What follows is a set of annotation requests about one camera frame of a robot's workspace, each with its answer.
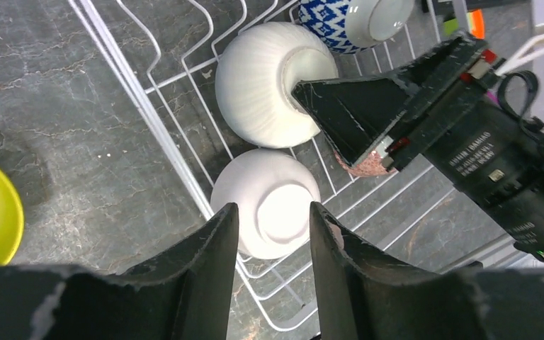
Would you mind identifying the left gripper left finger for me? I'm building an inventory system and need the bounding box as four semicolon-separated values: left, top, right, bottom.
0;203;239;339

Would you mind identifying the plain white bowl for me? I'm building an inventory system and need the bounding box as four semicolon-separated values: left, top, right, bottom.
210;149;321;259

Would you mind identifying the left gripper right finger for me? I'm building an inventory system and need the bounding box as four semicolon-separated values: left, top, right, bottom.
310;202;544;339

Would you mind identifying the white wire dish rack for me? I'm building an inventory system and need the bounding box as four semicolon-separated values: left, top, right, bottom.
74;1;543;339

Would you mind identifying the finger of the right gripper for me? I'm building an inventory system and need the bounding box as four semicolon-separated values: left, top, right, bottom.
292;77;411;166

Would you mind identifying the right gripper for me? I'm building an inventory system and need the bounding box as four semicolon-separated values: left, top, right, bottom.
384;31;544;262

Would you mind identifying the white ribbed bowl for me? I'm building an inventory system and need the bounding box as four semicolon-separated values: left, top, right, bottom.
215;21;339;149

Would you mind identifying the green cube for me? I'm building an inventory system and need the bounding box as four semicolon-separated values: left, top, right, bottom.
443;16;459;36

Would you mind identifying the orange curved block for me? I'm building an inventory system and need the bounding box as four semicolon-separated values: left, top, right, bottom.
468;9;485;39

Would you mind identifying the blue patterned bowl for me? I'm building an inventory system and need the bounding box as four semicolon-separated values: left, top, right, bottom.
298;0;415;54

